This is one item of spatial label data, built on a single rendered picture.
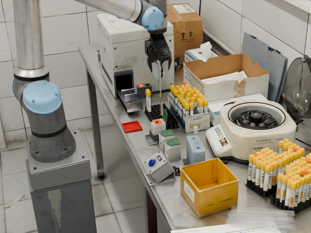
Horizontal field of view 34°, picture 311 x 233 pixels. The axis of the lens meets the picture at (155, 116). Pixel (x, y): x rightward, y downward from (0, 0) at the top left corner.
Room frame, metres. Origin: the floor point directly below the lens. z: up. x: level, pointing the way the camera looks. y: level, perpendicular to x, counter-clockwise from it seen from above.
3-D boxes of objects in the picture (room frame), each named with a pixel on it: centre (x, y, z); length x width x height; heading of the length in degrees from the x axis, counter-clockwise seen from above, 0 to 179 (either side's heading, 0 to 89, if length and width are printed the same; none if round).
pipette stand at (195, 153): (1.40, -0.13, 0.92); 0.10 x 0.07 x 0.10; 8
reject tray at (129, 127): (1.69, 0.09, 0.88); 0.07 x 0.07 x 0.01; 16
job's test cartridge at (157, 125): (1.59, -0.01, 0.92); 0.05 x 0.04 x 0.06; 107
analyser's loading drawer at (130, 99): (1.88, 0.11, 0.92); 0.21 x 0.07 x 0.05; 16
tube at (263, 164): (1.25, -0.32, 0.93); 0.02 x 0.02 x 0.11
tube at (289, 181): (1.16, -0.38, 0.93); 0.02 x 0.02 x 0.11
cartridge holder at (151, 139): (1.59, -0.01, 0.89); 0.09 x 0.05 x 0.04; 107
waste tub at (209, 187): (1.22, -0.15, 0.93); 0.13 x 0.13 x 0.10; 21
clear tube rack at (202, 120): (1.74, -0.13, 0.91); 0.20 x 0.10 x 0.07; 16
